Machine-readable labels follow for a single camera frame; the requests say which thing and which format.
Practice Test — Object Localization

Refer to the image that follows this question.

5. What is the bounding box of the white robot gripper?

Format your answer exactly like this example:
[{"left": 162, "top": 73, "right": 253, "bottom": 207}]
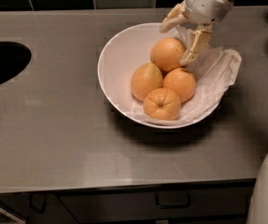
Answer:
[{"left": 160, "top": 0, "right": 233, "bottom": 65}]

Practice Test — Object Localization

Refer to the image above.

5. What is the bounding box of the orange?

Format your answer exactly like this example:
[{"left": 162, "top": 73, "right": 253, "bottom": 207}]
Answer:
[
  {"left": 131, "top": 63, "right": 162, "bottom": 101},
  {"left": 162, "top": 68, "right": 196, "bottom": 103},
  {"left": 150, "top": 37, "right": 186, "bottom": 72},
  {"left": 143, "top": 88, "right": 181, "bottom": 120}
]

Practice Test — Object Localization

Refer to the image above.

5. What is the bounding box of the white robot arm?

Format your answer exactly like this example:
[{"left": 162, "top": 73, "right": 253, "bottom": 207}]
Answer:
[{"left": 160, "top": 0, "right": 268, "bottom": 224}]

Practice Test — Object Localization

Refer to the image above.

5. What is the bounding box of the white ceramic bowl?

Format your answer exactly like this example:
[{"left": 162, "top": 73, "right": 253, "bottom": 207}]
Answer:
[{"left": 98, "top": 22, "right": 220, "bottom": 129}]

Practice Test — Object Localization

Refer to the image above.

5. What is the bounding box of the white paper napkin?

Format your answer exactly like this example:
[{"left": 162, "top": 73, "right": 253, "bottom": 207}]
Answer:
[{"left": 126, "top": 23, "right": 242, "bottom": 128}]

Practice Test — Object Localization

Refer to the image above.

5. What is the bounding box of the dark cabinet drawer front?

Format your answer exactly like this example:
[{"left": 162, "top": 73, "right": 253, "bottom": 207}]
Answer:
[{"left": 58, "top": 184, "right": 253, "bottom": 224}]

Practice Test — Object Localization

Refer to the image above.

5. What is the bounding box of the black round object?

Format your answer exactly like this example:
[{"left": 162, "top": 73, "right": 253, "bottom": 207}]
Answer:
[{"left": 0, "top": 41, "right": 32, "bottom": 85}]

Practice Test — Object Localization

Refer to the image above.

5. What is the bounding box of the black drawer handle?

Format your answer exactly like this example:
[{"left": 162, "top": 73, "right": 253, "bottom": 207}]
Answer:
[{"left": 155, "top": 191, "right": 191, "bottom": 209}]

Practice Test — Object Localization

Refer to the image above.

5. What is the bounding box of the black cabinet handle left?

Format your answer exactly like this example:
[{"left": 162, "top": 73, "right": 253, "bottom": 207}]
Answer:
[{"left": 28, "top": 193, "right": 47, "bottom": 215}]

